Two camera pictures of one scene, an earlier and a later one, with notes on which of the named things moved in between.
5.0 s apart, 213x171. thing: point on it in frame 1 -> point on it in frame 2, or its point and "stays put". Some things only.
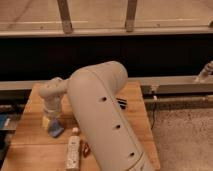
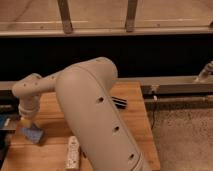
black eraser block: (122, 103) stays put
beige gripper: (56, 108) -> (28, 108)
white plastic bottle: (73, 151) stays put
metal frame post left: (65, 16) stays put
